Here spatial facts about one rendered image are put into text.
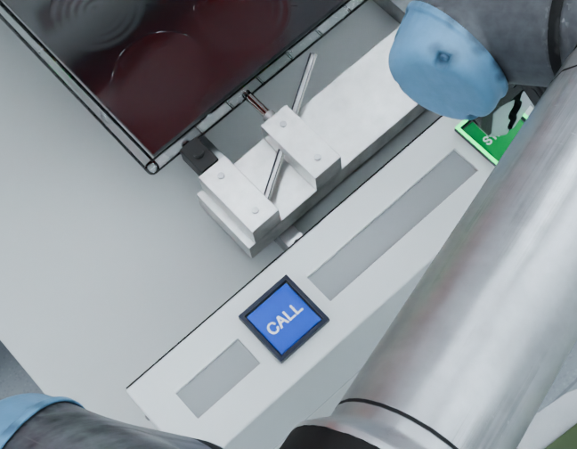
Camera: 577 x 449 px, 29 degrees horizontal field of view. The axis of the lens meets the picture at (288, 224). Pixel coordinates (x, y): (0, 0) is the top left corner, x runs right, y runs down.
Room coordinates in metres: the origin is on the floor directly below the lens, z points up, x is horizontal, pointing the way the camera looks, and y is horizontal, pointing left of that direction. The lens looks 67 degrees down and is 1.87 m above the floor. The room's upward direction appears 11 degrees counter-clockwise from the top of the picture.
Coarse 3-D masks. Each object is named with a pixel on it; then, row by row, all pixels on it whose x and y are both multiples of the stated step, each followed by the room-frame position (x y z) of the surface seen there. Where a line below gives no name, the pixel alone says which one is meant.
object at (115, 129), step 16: (0, 0) 0.73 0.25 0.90; (0, 16) 0.71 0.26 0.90; (16, 32) 0.68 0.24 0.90; (32, 48) 0.66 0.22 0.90; (48, 64) 0.64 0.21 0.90; (64, 80) 0.61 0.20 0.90; (80, 96) 0.59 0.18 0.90; (96, 112) 0.57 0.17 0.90; (112, 128) 0.55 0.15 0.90; (128, 144) 0.53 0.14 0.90; (144, 160) 0.51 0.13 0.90
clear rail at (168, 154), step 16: (352, 0) 0.64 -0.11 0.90; (368, 0) 0.64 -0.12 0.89; (336, 16) 0.63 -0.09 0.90; (320, 32) 0.61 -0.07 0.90; (288, 48) 0.60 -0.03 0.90; (304, 48) 0.60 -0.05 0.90; (272, 64) 0.59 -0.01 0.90; (288, 64) 0.59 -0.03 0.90; (256, 80) 0.57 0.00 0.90; (240, 96) 0.56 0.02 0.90; (224, 112) 0.54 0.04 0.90; (192, 128) 0.53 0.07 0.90; (208, 128) 0.53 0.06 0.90; (176, 144) 0.52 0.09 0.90; (160, 160) 0.50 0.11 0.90
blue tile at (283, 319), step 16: (288, 288) 0.33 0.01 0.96; (272, 304) 0.32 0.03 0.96; (288, 304) 0.31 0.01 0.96; (304, 304) 0.31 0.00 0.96; (256, 320) 0.30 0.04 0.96; (272, 320) 0.30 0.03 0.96; (288, 320) 0.30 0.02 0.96; (304, 320) 0.30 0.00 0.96; (320, 320) 0.29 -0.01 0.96; (272, 336) 0.29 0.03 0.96; (288, 336) 0.28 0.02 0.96
